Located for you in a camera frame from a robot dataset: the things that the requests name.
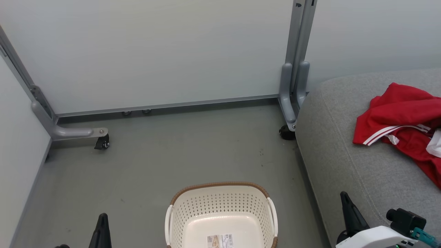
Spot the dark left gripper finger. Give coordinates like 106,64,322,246
88,213,113,248

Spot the grey partition foot bracket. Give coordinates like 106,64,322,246
278,62,297,132
31,100,109,141
296,61,310,108

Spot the white perforated laundry basket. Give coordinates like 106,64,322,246
164,182,279,248

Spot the grey partition bottom rail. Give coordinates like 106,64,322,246
56,94,309,118

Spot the teal right camera plug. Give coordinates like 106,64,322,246
410,227,441,248

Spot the black caster wheel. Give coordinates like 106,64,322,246
278,124,296,141
94,133,110,150

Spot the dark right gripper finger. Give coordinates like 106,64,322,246
336,191,371,246

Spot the red and white garment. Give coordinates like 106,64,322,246
352,82,441,190

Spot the grey fabric sofa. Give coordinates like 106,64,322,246
295,68,441,248

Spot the printed paper basket label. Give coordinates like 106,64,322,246
206,234,234,248

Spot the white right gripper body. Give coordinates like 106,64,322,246
336,225,419,248

